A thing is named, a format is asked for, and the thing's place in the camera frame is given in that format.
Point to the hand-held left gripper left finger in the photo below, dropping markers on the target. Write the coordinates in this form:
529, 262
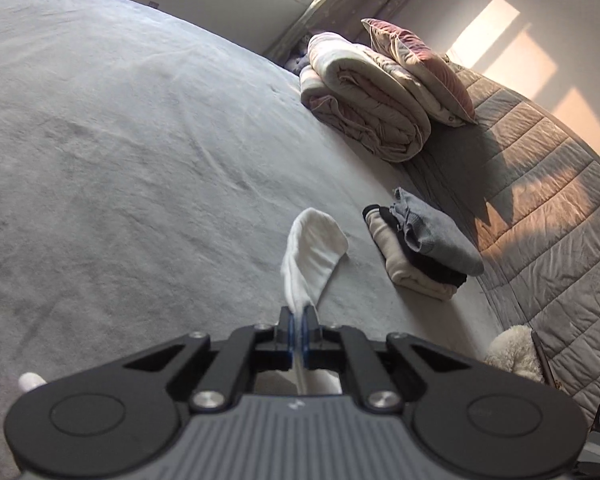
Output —
291, 335

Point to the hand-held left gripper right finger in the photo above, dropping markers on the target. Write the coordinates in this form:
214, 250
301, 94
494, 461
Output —
305, 335

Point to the white t-shirt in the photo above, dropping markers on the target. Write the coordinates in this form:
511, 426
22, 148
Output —
312, 255

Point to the folded beige garment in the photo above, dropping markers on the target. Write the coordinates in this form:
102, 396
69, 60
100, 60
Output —
405, 270

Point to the folded black garment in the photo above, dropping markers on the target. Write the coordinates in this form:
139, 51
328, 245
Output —
432, 270

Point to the folded grey sweater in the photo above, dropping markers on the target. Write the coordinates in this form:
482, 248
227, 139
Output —
437, 235

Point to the white plush toy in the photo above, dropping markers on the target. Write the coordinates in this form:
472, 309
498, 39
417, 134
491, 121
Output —
515, 352

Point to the folded pink beige duvet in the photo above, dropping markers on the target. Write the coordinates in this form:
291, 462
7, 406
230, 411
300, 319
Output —
365, 100

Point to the grey quilted headboard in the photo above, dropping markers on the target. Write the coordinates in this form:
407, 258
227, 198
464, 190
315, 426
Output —
545, 220

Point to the grey patterned cloth bundle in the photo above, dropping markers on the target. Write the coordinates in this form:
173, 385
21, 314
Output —
297, 60

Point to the pink beige pillow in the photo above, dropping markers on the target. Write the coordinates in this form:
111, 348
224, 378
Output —
425, 67

